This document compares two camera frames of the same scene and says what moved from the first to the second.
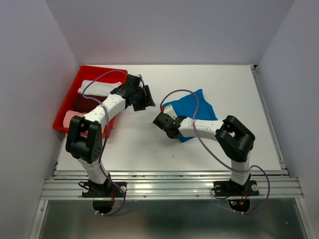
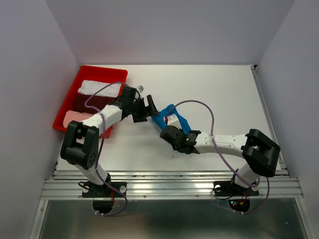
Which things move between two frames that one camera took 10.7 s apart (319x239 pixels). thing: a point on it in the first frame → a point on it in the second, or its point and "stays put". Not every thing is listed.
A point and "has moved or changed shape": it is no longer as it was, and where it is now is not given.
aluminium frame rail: [169, 184] stays put
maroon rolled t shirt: [81, 104] stays put
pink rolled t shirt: [68, 116] stays put
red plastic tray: [83, 73] stays put
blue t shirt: [186, 106] has moved or changed shape
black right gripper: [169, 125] → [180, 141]
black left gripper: [147, 101] → [148, 111]
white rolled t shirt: [97, 88] stays put
